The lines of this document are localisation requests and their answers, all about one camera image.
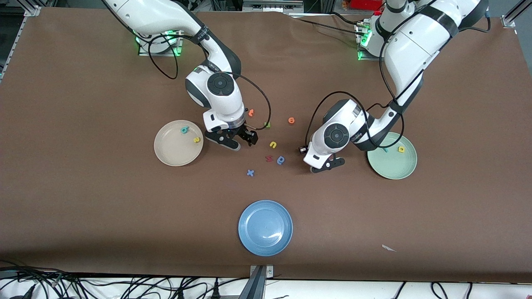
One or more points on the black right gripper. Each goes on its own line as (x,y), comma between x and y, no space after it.
(242,132)

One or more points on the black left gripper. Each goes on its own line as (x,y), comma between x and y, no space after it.
(301,152)

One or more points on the teal foam letter b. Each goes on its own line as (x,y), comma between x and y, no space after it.
(184,130)

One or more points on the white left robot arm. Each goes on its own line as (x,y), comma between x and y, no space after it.
(411,45)

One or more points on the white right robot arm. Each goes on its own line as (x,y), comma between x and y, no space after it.
(224,106)

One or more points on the blue foam letter a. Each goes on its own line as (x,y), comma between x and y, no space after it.
(281,160)

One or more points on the beige brown plate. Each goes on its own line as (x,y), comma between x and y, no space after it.
(174,150)

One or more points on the blue plate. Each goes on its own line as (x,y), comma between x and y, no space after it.
(265,228)

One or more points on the pale green plate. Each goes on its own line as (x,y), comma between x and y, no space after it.
(395,166)

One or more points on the white paper scrap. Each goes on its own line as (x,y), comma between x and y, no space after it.
(388,248)

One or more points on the red box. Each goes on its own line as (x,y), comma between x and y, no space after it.
(365,4)

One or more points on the large table cover sheet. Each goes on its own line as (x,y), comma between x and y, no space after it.
(83,207)

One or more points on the aluminium corner profile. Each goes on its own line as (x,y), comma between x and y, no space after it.
(513,16)
(31,10)

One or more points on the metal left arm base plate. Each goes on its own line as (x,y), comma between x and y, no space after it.
(362,58)

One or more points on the grey metal frame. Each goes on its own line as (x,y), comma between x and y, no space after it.
(272,6)

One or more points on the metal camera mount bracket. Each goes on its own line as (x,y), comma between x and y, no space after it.
(259,286)

